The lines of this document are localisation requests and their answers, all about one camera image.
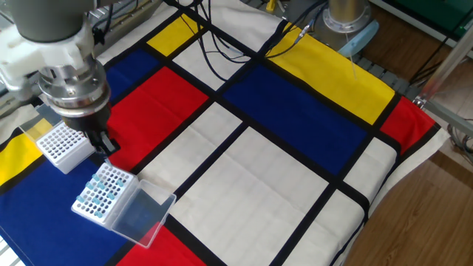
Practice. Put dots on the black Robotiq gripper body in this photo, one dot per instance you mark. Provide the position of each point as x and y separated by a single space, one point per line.
88 123

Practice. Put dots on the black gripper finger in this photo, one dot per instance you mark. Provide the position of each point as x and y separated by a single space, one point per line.
111 145
98 144

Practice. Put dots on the white pipette tip holder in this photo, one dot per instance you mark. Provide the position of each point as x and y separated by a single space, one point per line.
70 162
107 210

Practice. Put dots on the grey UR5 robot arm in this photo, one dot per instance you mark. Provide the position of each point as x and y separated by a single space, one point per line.
48 22

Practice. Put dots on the Mondrian pattern tablecloth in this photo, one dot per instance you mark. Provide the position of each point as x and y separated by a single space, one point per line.
277 184

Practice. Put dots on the aluminium frame beam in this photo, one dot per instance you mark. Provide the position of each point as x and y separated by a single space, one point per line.
451 118

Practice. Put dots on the aluminium frame post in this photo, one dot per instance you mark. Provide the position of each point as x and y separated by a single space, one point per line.
447 63

